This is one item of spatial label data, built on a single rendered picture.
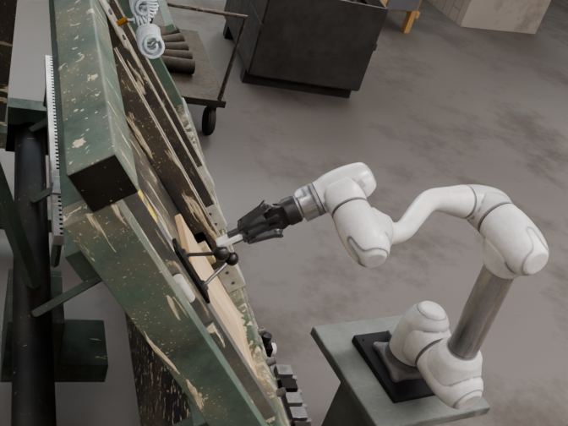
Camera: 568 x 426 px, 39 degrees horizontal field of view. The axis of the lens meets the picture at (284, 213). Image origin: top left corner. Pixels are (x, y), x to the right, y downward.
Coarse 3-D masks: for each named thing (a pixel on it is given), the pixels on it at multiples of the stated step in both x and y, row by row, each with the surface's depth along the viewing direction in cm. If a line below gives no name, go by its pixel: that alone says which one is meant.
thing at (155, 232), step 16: (128, 208) 182; (144, 208) 183; (144, 224) 186; (160, 224) 190; (160, 240) 190; (160, 256) 193; (176, 256) 194; (176, 272) 197; (192, 288) 201; (192, 304) 205; (208, 304) 207; (208, 320) 209; (224, 336) 214; (224, 352) 218; (240, 352) 225; (240, 368) 223; (256, 384) 229; (256, 400) 233; (272, 416) 240
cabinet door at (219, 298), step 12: (180, 216) 242; (180, 228) 238; (180, 240) 234; (192, 240) 244; (192, 252) 234; (192, 264) 225; (204, 264) 248; (204, 276) 237; (216, 276) 261; (216, 288) 252; (216, 300) 241; (228, 300) 264; (216, 312) 232; (228, 312) 254; (228, 324) 244; (240, 324) 267; (240, 336) 256; (240, 348) 245; (252, 360) 257
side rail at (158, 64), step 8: (120, 0) 346; (128, 0) 347; (128, 8) 349; (128, 16) 351; (136, 24) 354; (160, 56) 372; (152, 64) 367; (160, 64) 368; (160, 72) 370; (168, 72) 378; (160, 80) 373; (168, 80) 374; (168, 88) 376; (176, 88) 381; (168, 96) 379; (176, 96) 380; (176, 104) 382
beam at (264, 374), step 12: (180, 108) 381; (192, 120) 390; (192, 132) 364; (240, 288) 283; (240, 300) 279; (240, 312) 275; (252, 312) 285; (252, 324) 271; (252, 336) 265; (252, 348) 261; (264, 348) 273; (264, 360) 259; (264, 372) 253; (264, 384) 250; (276, 396) 251; (276, 408) 242; (276, 420) 239
